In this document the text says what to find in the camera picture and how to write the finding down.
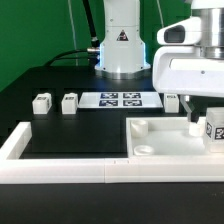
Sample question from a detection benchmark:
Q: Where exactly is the white square tabletop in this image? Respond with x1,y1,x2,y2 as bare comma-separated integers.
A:
126,117,224,157

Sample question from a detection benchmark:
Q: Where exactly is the white marker tag plate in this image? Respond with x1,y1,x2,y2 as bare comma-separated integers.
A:
79,92,163,108

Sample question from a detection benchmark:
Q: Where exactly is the thin white cable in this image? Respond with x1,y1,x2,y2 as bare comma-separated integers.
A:
67,0,78,58

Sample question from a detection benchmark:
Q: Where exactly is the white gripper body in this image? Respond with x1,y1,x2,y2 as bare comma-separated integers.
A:
151,14,224,98

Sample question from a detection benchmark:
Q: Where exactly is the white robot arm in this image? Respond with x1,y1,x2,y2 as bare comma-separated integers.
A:
95,0,224,97

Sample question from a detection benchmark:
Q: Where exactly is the white U-shaped obstacle fence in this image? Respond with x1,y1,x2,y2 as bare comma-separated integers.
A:
0,122,224,184

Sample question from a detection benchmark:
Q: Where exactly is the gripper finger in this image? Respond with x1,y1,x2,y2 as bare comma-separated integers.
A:
180,95,199,123

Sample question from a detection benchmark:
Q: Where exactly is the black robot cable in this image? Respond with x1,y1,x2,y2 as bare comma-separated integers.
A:
43,0,101,68

